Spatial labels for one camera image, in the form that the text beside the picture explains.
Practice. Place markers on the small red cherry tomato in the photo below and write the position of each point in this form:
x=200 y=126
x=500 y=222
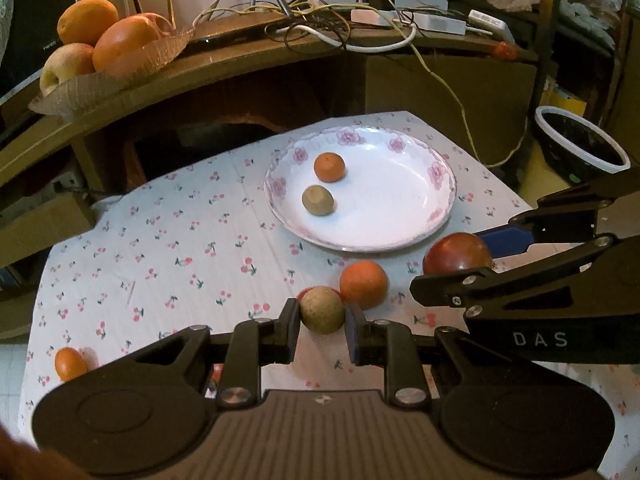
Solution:
x=305 y=293

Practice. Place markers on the white floral plate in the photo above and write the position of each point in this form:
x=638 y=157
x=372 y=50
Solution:
x=380 y=200

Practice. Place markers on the round orange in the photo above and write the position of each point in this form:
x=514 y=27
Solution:
x=363 y=284

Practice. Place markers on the black adapter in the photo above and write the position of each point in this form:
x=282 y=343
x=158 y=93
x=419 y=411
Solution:
x=374 y=0

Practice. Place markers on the white charger block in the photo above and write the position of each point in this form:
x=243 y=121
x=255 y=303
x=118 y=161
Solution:
x=492 y=22

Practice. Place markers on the greenish brown kiwi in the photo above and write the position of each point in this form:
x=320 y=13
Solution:
x=318 y=201

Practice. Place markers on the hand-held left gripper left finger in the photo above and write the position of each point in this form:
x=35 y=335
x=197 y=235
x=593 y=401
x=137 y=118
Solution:
x=292 y=332

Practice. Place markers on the black bowl with white rim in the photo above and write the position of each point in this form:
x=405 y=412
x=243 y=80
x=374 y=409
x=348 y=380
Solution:
x=580 y=145

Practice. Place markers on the small orange tangerine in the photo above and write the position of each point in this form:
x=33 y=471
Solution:
x=70 y=364
x=330 y=167

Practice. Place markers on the white power strip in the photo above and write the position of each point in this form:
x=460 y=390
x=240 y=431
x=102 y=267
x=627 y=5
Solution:
x=430 y=21

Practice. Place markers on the tan round fruit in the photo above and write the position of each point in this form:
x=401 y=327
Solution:
x=322 y=310

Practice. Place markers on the clear leaf-shaped fruit bowl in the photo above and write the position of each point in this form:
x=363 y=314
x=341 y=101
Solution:
x=125 y=77

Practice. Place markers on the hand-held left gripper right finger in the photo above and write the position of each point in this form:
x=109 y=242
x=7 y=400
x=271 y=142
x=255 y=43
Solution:
x=351 y=335

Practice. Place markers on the yellow red apple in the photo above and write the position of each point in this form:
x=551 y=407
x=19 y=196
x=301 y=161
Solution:
x=65 y=67

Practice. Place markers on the curved wooden shelf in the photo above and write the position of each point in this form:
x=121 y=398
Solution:
x=260 y=67

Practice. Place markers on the dark red apple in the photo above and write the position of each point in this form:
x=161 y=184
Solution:
x=457 y=256

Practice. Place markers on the cherry print tablecloth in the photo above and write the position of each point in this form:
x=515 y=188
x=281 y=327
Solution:
x=200 y=245

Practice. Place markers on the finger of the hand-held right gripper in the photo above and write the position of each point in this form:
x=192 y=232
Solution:
x=505 y=239
x=480 y=282

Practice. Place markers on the cardboard box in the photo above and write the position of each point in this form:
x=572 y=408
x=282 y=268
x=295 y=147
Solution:
x=42 y=227

